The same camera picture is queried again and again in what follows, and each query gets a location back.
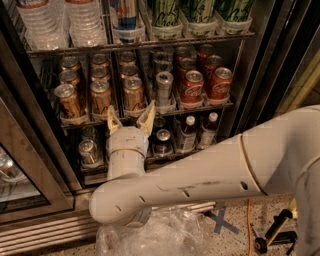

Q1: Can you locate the left water bottle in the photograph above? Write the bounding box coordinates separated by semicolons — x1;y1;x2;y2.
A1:
15;0;69;51

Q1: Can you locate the red cola can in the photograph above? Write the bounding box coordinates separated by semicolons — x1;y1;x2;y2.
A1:
208;67;233;100
196;44;215;68
177;58;196;87
180;70;204;103
203;54;223;89
173;46;191;66

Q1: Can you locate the right water bottle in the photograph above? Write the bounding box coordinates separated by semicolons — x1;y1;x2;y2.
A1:
65;0;107;47

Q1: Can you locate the blue silver energy can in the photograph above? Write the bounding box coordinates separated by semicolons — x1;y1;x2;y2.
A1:
110;0;138;30

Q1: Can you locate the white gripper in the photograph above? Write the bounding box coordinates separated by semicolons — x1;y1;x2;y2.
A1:
107;101;156;156

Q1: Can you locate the clear plastic bag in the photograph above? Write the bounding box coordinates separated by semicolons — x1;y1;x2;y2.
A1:
96;208;211;256

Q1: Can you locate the top wire shelf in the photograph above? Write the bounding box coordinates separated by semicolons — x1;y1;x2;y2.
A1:
26;32;255;58

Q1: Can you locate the red cola can back right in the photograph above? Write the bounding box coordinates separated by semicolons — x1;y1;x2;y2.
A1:
196;44;215;68

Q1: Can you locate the wire shelf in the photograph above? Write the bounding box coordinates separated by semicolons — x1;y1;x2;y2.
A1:
26;32;255;58
59;99;233;129

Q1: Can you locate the white cap bottle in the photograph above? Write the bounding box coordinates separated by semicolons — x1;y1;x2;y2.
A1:
177;115;196;151
199;112;218;148

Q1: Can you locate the white cap bottle right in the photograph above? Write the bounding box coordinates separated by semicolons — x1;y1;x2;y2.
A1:
199;112;218;148

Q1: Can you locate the red cola can front left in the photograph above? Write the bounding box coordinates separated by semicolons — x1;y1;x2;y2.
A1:
180;70;204;103

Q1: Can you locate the red cola can front right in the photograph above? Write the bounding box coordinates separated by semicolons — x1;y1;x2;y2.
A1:
208;67;233;100

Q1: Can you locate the green white can front left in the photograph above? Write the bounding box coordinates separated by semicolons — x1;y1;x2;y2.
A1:
78;139;100;164

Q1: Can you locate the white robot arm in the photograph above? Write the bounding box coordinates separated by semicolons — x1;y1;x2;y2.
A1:
89;105;320;256

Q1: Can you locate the blue cola can right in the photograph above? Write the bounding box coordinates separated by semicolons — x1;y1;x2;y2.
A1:
154;129;172;154

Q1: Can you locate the silver slim can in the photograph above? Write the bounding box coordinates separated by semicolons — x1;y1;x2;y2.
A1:
154;60;173;75
156;71;174;107

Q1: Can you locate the green can right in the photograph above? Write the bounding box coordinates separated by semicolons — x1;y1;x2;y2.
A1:
216;0;254;22

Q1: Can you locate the orange cable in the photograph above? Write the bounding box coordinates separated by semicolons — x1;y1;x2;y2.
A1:
245;199;254;256

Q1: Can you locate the fridge bottom vent grille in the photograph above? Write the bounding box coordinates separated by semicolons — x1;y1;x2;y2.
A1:
0;199;216;256

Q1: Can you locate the red cola can back left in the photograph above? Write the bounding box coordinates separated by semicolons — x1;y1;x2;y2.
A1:
173;46;191;66

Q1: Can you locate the yellow black stand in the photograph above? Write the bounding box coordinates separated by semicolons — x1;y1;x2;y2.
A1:
254;199;298;256

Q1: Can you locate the orange can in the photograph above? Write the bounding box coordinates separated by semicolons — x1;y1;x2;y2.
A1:
90;67;111;81
123;77;145;111
91;54;110;68
120;65;139;79
59;69;81;90
90;81;112;115
60;56;81;71
54;84;85;119
119;51;136;66

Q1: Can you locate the green white can back left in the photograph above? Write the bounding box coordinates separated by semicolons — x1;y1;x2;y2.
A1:
81;126;98;143

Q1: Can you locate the green white can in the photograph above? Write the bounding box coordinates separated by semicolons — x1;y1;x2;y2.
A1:
81;126;98;143
78;139;100;164

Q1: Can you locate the white cap bottle left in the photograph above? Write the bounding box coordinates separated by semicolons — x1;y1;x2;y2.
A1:
177;115;196;151

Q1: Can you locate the middle wire shelf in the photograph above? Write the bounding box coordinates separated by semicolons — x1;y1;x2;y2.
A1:
59;99;233;129

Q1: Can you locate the green can middle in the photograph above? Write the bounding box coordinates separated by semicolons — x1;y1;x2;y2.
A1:
181;0;216;24

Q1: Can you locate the silver slim can front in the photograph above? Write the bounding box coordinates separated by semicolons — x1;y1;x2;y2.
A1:
156;71;174;107

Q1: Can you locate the water bottle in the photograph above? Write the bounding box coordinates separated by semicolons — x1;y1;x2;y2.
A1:
15;0;69;51
65;0;107;47

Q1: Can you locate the fridge left glass door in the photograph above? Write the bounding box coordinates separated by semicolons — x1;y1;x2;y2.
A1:
0;80;73;225

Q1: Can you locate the silver slim can behind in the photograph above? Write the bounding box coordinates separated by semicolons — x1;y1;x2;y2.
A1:
154;60;173;75

